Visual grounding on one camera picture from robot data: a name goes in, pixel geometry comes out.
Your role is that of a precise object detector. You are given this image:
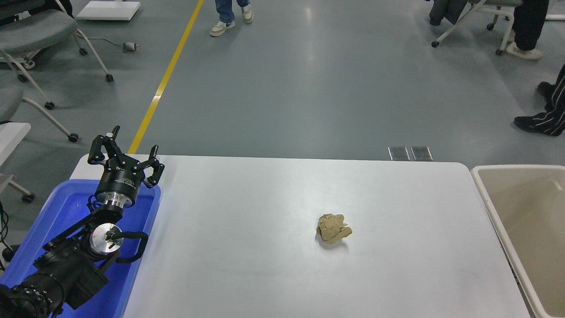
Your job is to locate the dark hanging garment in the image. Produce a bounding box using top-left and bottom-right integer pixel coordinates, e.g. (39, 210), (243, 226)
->
(429, 0), (469, 26)

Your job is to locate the flat white base plate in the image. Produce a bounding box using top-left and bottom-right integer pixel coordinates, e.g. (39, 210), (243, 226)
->
(76, 0), (142, 21)

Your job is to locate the blue plastic tray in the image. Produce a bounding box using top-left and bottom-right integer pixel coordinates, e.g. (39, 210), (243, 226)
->
(0, 179), (162, 318)

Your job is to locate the white-legged office chair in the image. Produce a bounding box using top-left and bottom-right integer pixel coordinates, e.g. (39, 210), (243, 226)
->
(432, 0), (518, 56)

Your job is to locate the large pale bin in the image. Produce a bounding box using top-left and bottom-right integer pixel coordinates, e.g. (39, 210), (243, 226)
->
(470, 164), (565, 318)

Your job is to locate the crumpled tan paper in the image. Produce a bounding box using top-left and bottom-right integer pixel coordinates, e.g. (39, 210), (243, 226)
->
(316, 214), (353, 242)

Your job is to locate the person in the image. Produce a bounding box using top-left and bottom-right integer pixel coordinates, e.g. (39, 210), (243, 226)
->
(505, 0), (550, 61)
(513, 64), (565, 136)
(210, 0), (254, 37)

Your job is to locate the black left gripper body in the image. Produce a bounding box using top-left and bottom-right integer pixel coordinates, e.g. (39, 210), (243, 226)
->
(95, 161), (146, 204)

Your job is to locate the grey office chair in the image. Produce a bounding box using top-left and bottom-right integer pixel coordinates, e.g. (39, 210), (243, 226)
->
(0, 84), (79, 143)
(0, 0), (114, 111)

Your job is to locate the black cable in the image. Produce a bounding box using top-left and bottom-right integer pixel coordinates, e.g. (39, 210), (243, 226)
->
(0, 201), (10, 271)

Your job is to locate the small white table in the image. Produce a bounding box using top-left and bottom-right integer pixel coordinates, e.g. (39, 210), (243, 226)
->
(0, 123), (36, 204)

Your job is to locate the grey power adapter with cable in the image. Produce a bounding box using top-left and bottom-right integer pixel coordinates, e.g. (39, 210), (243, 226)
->
(86, 36), (139, 53)

